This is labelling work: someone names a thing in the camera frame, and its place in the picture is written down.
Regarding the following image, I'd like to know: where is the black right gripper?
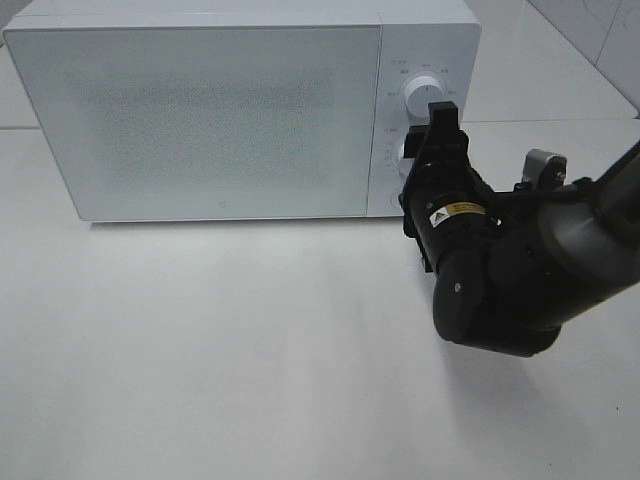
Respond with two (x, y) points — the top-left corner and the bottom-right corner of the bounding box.
(399, 101), (492, 273)

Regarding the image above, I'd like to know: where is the white microwave knob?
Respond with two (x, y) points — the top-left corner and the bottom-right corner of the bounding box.
(403, 72), (445, 119)
(392, 141), (414, 179)

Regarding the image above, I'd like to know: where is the round white door release button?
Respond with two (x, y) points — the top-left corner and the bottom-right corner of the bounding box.
(390, 188), (402, 211)

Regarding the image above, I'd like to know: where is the white microwave door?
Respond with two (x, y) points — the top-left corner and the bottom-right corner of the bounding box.
(6, 27), (379, 222)

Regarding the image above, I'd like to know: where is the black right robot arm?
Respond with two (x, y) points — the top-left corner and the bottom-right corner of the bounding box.
(399, 101), (639, 357)

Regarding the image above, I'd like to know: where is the white microwave oven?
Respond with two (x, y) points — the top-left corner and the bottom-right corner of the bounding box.
(2, 1), (482, 222)

